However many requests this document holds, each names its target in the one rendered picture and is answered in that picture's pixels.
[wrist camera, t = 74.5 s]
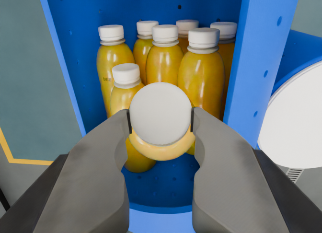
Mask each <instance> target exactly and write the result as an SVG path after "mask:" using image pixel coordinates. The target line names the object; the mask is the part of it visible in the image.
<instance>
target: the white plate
mask: <svg viewBox="0 0 322 233"><path fill-rule="evenodd" d="M257 143H258V145H259V148H260V149H261V150H262V151H263V152H264V153H265V154H266V155H267V156H268V157H269V158H270V159H271V160H272V161H273V162H274V163H276V164H278V165H281V166H285V167H289V168H300V169H305V168H316V167H321V166H322V61H319V62H317V63H314V64H312V65H310V66H308V67H307V68H305V69H303V70H301V71H300V72H298V73H297V74H295V75H294V76H292V77H291V78H290V79H288V80H287V81H286V82H285V83H284V84H282V85H281V86H280V87H279V88H278V89H277V90H276V91H275V92H274V93H273V95H272V96H271V97H270V100H269V103H268V106H267V110H266V113H265V117H264V120H263V124H262V127H261V131H260V134H259V138H258V141H257Z"/></svg>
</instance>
